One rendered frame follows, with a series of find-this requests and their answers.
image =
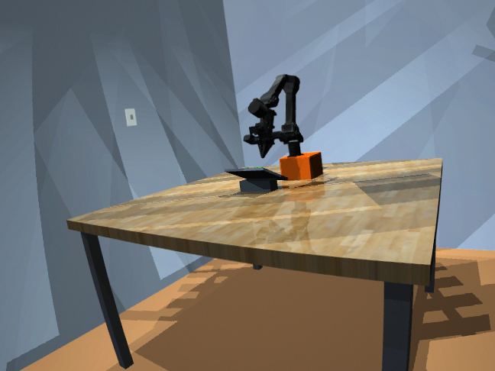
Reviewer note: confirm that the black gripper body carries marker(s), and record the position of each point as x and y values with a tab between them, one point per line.
249	138

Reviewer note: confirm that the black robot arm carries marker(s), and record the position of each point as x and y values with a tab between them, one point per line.
261	108

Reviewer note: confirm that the grey switch panel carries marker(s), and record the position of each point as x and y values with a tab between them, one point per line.
257	179

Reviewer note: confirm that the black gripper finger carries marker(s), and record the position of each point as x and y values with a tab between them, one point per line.
260	145
267	144

